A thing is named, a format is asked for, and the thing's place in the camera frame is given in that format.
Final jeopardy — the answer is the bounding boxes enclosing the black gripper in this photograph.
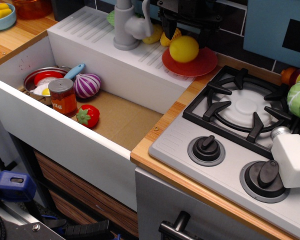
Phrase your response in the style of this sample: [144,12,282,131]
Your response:
[157,0,222,49]

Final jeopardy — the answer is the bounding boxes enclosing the yellow toy lemon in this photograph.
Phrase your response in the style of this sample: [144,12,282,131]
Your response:
[169,35,199,63]

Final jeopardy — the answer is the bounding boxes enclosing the red toy plate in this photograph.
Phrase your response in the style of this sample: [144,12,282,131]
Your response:
[162,47,218,77]

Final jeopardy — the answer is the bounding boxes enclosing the yellow toy corn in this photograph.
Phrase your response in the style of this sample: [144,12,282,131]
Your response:
[160,28,182,47]

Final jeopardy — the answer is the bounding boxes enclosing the yellow toy potato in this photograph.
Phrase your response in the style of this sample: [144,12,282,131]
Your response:
[142,24,163,45]

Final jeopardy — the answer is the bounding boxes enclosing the grey toy faucet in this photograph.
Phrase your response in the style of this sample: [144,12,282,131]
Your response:
[113,0,154,51]

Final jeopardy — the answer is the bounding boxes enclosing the green toy leaf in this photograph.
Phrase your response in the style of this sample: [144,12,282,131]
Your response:
[106,11,115,26]

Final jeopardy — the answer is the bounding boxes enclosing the black burner grate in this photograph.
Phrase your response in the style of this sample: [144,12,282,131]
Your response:
[183,66,300,158]

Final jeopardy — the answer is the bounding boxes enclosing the orange toy fruit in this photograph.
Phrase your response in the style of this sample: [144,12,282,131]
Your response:
[281,66,297,85]

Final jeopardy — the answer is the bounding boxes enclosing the purple toy onion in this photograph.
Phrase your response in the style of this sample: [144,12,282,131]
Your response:
[73,73,101,99]

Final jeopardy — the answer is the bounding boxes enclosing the red yellow toy fruit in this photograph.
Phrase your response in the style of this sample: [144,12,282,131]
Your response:
[289,69,300,87]

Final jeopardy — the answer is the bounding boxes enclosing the grey toy stove top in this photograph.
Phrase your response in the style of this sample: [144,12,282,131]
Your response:
[148,65,300,240]

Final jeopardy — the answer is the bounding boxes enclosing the left black stove knob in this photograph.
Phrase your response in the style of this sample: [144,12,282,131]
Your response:
[187,135,225,167]

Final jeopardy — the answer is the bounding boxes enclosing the black stove knob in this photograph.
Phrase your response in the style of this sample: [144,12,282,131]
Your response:
[240,160,290,204]
[187,135,225,167]

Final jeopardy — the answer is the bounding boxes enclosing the red toy strawberry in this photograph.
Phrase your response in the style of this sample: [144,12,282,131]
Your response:
[75,104,100,129]

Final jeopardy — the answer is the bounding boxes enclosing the white toy sink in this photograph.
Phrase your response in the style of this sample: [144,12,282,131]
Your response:
[0,6,197,213]

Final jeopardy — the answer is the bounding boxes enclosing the orange toy bean can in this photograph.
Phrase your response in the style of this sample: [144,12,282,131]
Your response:
[48,78,77,117]

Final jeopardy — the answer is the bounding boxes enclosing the red white toy slice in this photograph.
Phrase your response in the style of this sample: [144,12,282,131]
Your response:
[34,70,63,86]

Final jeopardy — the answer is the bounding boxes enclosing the toy fried egg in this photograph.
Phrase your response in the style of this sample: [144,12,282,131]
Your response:
[30,83,50,96]

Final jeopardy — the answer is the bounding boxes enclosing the white salt shaker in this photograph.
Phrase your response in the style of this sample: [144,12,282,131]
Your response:
[271,126,300,188]

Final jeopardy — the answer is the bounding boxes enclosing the silver toy pot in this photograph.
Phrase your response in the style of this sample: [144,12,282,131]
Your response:
[23,67,70,106]

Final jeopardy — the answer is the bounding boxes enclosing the orange transparent cup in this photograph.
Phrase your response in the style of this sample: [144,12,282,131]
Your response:
[12,0,52,20]

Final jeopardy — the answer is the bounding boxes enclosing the right black stove knob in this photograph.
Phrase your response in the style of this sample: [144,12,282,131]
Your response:
[240,160,290,204]

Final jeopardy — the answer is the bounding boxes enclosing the light blue bowl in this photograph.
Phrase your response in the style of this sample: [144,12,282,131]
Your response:
[0,3,16,31]

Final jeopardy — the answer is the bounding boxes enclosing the wooden drawer fronts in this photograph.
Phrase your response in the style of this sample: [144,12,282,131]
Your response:
[34,150,139,240]

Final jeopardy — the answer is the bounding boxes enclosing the blue plastic clamp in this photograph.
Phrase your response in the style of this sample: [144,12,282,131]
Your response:
[0,170,37,202]

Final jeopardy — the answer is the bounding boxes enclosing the blue toy spoon handle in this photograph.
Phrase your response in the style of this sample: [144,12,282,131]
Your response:
[64,63,85,79]

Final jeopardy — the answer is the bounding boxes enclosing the black oven door handle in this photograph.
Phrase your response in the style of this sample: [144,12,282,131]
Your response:
[158,211,198,240]

